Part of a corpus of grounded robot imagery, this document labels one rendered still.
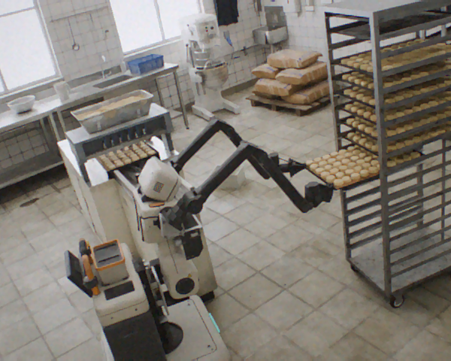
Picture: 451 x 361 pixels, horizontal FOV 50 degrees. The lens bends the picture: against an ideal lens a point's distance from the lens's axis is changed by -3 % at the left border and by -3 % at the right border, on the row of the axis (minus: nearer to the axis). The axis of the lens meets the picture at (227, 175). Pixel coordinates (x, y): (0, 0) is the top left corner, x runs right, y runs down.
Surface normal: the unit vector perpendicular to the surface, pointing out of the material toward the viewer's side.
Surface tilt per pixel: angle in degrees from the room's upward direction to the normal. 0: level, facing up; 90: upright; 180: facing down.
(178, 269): 90
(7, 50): 90
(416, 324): 0
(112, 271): 92
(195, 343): 0
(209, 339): 0
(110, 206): 90
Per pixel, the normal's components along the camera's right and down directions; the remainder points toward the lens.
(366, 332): -0.18, -0.89
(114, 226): 0.47, 0.30
